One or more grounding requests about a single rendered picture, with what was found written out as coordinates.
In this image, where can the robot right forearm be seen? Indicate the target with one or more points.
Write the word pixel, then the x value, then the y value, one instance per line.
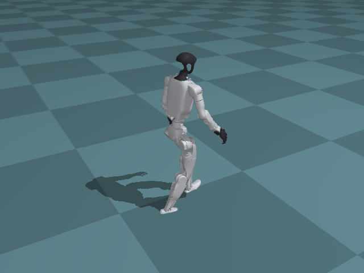
pixel 211 123

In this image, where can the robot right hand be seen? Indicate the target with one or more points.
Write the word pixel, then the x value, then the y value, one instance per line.
pixel 222 134

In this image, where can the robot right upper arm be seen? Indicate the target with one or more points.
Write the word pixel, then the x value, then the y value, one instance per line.
pixel 195 91

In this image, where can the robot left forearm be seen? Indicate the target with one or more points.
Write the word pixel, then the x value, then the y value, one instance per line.
pixel 166 111

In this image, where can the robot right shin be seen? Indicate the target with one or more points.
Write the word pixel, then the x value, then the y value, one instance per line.
pixel 177 188

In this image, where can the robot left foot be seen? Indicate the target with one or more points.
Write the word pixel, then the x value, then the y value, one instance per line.
pixel 195 185

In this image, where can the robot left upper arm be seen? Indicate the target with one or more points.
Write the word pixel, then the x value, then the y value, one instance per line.
pixel 165 90

